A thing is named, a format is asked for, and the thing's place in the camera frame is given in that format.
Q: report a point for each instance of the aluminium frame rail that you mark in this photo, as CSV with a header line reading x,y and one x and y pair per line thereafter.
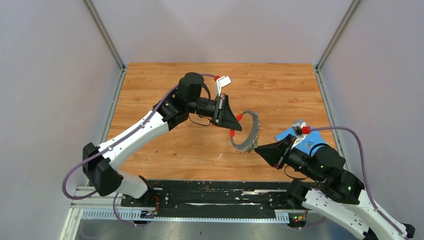
x,y
89,198

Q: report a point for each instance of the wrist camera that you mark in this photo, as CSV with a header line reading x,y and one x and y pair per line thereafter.
x,y
220,83
297,128

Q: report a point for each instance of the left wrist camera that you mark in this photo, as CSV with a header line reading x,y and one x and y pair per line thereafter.
x,y
220,83

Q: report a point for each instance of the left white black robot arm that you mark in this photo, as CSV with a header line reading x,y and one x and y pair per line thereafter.
x,y
190,96

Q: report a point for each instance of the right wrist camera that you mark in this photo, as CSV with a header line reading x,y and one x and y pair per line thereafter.
x,y
297,128

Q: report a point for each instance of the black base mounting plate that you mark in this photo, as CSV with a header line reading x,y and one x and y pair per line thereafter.
x,y
255,212

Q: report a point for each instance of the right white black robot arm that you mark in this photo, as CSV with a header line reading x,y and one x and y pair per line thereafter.
x,y
341,197

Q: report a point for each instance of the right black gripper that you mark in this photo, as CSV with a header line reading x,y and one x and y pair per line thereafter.
x,y
273,152

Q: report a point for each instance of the blue patterned pouch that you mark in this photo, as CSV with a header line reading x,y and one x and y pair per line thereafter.
x,y
311,140

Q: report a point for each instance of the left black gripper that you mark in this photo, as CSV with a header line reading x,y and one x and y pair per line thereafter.
x,y
223,112

